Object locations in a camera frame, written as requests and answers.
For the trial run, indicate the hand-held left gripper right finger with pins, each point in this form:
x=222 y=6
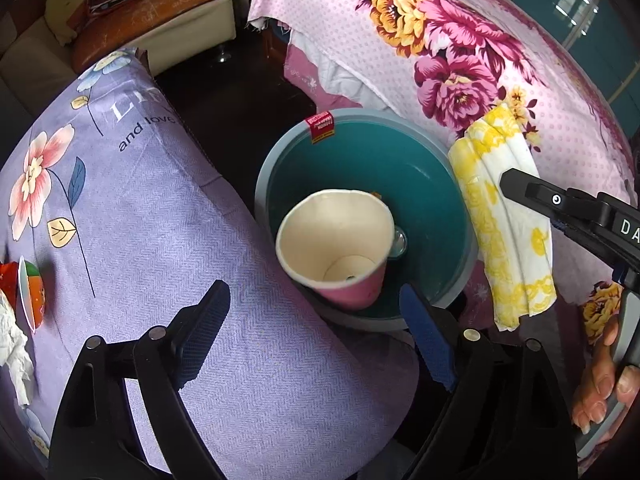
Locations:
x=430 y=340

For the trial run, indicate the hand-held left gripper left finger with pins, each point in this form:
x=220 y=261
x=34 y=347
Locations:
x=205 y=330

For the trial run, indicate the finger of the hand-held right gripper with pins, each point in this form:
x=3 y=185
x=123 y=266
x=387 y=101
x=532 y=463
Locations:
x=585 y=240
x=550 y=200

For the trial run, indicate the yellow patterned tissue pack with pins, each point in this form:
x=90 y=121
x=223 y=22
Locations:
x=500 y=240

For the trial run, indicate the pink paper cup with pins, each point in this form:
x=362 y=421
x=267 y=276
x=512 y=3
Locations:
x=350 y=292

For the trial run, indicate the teal plastic bin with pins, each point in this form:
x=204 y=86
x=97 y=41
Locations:
x=390 y=175

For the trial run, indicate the person's right hand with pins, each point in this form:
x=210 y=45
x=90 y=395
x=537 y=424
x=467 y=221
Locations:
x=595 y=385

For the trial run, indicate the purple floral tablecloth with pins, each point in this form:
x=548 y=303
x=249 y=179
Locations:
x=150 y=210

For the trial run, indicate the small red-rimmed plastic cup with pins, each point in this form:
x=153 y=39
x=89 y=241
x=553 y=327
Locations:
x=32 y=295

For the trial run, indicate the pink floral cloth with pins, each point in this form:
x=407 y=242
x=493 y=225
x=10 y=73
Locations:
x=450 y=35

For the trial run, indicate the crumpled white paper towel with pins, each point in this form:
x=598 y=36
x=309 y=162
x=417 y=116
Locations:
x=12 y=350

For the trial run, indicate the pink and white bedding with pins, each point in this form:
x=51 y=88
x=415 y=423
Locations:
x=320 y=70

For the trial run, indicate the beige sofa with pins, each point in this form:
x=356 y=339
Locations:
x=200 y=30

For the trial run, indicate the orange seat cushion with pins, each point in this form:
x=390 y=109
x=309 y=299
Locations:
x=165 y=5

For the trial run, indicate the patterned throw pillow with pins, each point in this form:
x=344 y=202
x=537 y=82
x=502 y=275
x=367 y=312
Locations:
x=65 y=10

